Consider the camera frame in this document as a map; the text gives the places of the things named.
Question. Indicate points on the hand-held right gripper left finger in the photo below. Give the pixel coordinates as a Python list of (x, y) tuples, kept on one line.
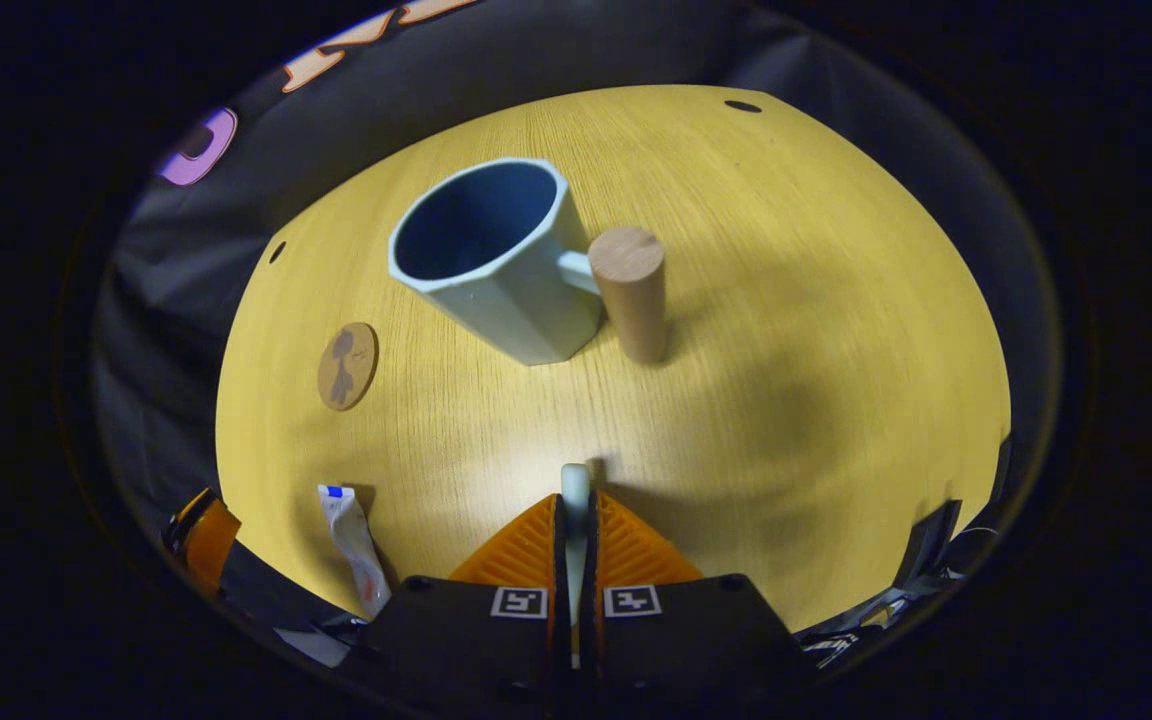
[(466, 650)]

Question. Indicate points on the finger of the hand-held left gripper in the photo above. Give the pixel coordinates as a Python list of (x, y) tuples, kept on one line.
[(211, 535)]

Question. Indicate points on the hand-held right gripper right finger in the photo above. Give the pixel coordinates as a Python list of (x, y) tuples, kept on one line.
[(696, 650)]

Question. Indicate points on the white toothpaste tube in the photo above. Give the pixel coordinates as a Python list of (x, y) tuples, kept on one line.
[(351, 540)]

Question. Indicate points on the pale toothbrush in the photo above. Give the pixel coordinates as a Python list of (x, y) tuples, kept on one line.
[(575, 485)]

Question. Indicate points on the round wooden coaster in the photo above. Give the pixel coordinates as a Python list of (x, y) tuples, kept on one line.
[(356, 350)]

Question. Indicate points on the wooden desktop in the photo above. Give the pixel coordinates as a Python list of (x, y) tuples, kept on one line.
[(786, 400)]

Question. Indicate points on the dark grey object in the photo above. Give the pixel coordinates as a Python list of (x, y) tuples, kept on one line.
[(931, 545)]

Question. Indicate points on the black backdrop cloth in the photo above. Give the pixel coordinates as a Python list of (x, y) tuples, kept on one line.
[(336, 150)]

